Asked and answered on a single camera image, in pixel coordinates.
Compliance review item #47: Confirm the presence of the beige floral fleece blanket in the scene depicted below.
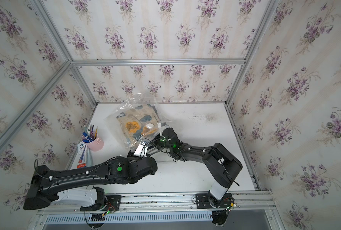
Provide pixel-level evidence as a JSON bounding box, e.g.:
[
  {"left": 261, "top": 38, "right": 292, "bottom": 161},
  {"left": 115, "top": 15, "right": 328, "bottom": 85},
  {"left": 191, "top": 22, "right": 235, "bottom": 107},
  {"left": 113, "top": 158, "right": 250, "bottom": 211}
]
[{"left": 116, "top": 104, "right": 161, "bottom": 146}]

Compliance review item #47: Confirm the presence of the clear plastic vacuum bag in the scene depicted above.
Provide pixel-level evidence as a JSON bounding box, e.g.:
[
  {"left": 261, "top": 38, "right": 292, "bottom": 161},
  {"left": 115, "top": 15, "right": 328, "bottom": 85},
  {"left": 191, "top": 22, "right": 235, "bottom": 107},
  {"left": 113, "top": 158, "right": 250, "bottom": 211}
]
[{"left": 104, "top": 93, "right": 170, "bottom": 150}]

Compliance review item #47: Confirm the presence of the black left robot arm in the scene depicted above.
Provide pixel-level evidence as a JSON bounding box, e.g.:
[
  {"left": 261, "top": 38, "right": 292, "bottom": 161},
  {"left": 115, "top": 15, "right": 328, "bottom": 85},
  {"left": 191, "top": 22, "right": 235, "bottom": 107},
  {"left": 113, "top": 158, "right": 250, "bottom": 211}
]
[{"left": 23, "top": 156, "right": 158, "bottom": 210}]

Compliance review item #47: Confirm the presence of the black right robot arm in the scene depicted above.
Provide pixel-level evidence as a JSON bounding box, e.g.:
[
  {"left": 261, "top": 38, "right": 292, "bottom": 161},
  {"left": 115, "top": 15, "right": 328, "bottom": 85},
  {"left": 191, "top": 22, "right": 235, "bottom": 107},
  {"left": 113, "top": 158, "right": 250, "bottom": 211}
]
[{"left": 154, "top": 128, "right": 243, "bottom": 207}]

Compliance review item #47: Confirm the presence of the white round bag valve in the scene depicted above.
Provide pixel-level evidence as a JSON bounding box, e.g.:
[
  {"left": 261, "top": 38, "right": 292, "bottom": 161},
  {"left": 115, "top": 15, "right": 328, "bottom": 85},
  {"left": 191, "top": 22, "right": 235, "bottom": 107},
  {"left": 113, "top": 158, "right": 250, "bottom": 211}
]
[{"left": 146, "top": 123, "right": 154, "bottom": 129}]

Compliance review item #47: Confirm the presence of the pink pen cup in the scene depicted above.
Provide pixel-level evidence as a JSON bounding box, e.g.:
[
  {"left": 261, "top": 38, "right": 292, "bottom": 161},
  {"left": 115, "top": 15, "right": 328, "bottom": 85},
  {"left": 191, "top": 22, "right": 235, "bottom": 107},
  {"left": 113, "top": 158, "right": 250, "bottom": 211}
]
[{"left": 81, "top": 136, "right": 104, "bottom": 152}]

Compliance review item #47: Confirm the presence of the white toothpaste box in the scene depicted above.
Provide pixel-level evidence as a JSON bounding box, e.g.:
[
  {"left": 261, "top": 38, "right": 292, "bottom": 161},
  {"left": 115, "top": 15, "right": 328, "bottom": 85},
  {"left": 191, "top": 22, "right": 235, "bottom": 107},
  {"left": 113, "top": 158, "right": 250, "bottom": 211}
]
[{"left": 76, "top": 142, "right": 90, "bottom": 169}]

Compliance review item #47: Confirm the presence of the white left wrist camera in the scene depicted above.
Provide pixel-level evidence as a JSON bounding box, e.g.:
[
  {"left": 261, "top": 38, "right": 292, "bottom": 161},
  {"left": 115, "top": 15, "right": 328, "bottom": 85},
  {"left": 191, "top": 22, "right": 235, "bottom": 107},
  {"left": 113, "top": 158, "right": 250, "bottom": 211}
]
[{"left": 134, "top": 138, "right": 150, "bottom": 158}]

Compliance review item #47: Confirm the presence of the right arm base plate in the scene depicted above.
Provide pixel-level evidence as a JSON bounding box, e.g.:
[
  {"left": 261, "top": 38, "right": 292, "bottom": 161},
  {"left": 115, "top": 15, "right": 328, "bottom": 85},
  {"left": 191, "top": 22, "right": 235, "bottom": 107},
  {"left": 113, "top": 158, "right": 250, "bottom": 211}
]
[{"left": 193, "top": 193, "right": 235, "bottom": 209}]

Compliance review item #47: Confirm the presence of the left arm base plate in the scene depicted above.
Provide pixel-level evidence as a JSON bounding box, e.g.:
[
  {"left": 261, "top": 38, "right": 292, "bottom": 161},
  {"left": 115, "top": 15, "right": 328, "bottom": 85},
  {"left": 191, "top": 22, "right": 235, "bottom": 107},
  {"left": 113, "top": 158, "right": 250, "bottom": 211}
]
[{"left": 80, "top": 195, "right": 122, "bottom": 211}]

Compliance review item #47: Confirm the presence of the aluminium mounting rail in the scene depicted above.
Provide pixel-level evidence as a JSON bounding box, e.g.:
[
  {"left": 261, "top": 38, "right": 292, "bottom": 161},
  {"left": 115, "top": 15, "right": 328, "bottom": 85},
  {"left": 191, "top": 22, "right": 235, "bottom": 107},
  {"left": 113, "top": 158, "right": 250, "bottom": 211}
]
[{"left": 36, "top": 190, "right": 277, "bottom": 215}]

